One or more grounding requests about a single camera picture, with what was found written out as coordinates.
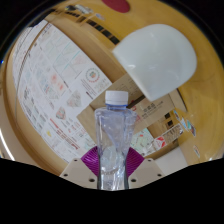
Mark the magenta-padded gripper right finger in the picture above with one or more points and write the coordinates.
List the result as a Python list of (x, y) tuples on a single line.
[(146, 171)]

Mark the clear white-capped water bottle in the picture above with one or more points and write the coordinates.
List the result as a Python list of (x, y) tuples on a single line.
[(113, 143)]

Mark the wooden slatted bench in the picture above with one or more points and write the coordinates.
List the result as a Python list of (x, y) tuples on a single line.
[(96, 30)]

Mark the flat round red coaster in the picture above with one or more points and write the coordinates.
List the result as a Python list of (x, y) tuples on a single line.
[(116, 5)]

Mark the white ceramic mug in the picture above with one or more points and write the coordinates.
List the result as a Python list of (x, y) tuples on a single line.
[(160, 60)]

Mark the large printed wall poster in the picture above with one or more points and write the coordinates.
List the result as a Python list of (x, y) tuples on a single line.
[(50, 90)]

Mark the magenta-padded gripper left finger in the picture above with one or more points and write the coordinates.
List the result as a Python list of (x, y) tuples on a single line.
[(78, 171)]

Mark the small colourful sticker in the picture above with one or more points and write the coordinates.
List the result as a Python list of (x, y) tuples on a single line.
[(176, 115), (191, 128), (196, 151), (184, 122)]

